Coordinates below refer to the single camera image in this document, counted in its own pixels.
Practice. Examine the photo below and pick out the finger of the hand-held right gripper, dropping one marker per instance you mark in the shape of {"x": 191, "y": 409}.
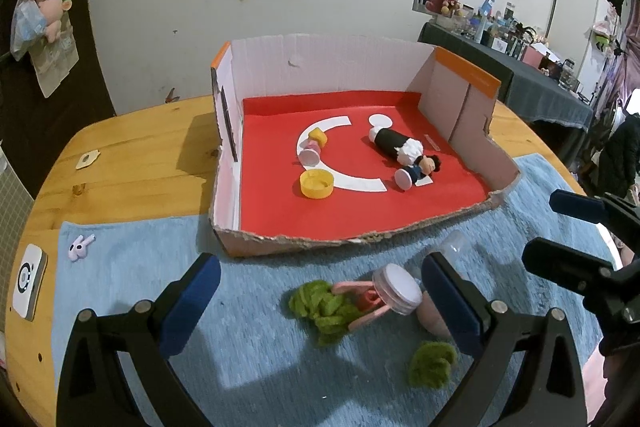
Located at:
{"x": 575, "y": 205}
{"x": 560, "y": 257}

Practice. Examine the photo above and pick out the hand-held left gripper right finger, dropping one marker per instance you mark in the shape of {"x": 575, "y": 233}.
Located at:
{"x": 450, "y": 302}

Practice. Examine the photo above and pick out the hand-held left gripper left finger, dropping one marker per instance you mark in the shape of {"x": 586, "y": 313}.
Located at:
{"x": 195, "y": 297}

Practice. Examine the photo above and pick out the pink earbud case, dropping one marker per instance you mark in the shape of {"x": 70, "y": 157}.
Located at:
{"x": 430, "y": 317}

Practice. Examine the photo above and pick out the round pink jar white lid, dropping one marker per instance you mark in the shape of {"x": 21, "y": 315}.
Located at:
{"x": 397, "y": 289}

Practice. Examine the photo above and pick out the green yarn bundle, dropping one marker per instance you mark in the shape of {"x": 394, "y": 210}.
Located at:
{"x": 432, "y": 364}
{"x": 325, "y": 312}

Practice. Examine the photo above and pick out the pink clothespin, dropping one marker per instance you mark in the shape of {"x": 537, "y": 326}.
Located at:
{"x": 367, "y": 298}

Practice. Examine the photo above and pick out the orange cardboard box red floor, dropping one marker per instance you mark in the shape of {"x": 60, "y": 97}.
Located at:
{"x": 280, "y": 207}

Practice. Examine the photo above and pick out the figurine with black hat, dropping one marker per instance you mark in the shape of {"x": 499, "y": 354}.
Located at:
{"x": 422, "y": 167}

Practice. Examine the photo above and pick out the yellow bottle cap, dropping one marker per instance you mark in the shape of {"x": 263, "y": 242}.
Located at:
{"x": 316, "y": 183}

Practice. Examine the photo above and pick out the black bottle with white tuft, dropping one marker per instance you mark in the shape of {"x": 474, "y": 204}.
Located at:
{"x": 395, "y": 144}

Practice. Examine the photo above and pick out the small pink figure yellow hat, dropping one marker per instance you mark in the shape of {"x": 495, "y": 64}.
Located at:
{"x": 312, "y": 149}

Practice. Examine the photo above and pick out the dark cloth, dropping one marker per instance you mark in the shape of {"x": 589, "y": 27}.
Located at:
{"x": 620, "y": 152}

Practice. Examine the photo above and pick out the person's pink pants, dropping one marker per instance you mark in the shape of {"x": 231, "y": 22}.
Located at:
{"x": 595, "y": 372}

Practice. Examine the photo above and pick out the light blue fluffy towel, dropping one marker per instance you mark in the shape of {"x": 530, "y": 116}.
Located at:
{"x": 125, "y": 247}

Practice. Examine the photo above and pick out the small white rabbit charm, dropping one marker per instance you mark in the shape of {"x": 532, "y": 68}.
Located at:
{"x": 80, "y": 248}

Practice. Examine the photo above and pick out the table with dark cloth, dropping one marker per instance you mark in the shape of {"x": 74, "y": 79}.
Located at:
{"x": 525, "y": 82}

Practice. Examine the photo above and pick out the white rectangular device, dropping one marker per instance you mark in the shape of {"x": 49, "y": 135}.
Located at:
{"x": 30, "y": 279}

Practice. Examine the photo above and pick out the small cream sticker tag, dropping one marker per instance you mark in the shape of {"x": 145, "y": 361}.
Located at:
{"x": 87, "y": 158}

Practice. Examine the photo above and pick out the pink curtain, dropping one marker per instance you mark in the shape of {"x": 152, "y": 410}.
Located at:
{"x": 625, "y": 37}

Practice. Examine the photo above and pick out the white cabinet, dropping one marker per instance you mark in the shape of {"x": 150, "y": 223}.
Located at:
{"x": 575, "y": 22}

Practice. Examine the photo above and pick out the cluster of bottles and jars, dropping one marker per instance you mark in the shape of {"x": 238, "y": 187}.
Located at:
{"x": 505, "y": 32}

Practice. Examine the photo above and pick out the white grid panel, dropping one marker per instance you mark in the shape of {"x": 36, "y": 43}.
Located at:
{"x": 2, "y": 167}

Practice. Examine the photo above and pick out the hanging plush toys bag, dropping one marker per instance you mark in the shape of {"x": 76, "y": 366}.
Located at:
{"x": 55, "y": 67}

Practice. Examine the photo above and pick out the pale pink plush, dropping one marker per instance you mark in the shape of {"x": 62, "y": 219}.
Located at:
{"x": 52, "y": 14}

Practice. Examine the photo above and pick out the clear plastic bag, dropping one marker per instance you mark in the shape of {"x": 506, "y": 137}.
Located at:
{"x": 24, "y": 29}

